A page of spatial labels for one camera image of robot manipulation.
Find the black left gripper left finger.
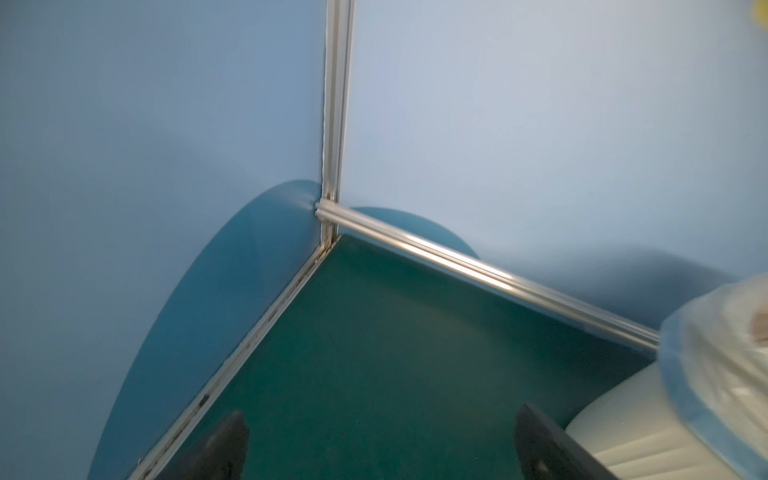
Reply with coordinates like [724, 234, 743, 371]
[156, 411, 249, 480]

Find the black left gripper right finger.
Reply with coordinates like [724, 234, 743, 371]
[514, 403, 617, 480]

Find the white ribbed plastic bin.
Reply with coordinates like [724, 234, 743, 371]
[566, 363, 738, 480]

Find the clear blue-edged bin liner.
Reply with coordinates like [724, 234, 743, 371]
[657, 274, 767, 479]

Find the aluminium left floor rail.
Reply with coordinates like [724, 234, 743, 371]
[127, 235, 338, 480]

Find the aluminium frame back rail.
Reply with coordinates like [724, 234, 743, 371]
[316, 199, 660, 351]

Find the aluminium left upright post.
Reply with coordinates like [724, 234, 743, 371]
[320, 0, 356, 247]

